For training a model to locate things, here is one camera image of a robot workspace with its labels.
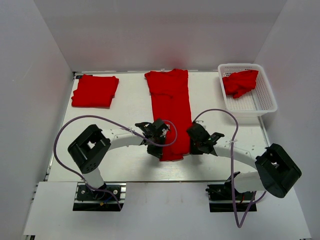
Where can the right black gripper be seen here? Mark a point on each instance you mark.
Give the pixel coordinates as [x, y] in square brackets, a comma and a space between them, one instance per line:
[192, 150]

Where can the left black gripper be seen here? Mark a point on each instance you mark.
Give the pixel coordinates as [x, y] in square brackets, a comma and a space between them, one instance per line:
[157, 152]

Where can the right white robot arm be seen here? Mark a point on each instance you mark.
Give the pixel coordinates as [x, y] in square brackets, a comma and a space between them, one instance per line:
[275, 171]

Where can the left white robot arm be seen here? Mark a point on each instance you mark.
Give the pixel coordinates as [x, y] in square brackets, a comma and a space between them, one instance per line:
[91, 146]

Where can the folded red t shirt stack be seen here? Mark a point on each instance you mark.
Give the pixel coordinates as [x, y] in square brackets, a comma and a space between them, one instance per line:
[94, 91]

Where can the white plastic basket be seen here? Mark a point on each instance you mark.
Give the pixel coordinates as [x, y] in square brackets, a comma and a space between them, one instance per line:
[255, 103]

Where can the red t shirt in basket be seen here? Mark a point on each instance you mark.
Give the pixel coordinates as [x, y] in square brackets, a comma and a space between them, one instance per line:
[239, 83]

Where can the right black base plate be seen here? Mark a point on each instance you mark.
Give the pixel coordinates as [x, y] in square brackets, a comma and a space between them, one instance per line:
[220, 200]

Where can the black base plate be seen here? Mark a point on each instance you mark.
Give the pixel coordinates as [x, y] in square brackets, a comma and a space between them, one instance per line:
[220, 200]
[86, 200]

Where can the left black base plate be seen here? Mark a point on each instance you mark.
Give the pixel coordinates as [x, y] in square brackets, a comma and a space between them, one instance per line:
[86, 200]

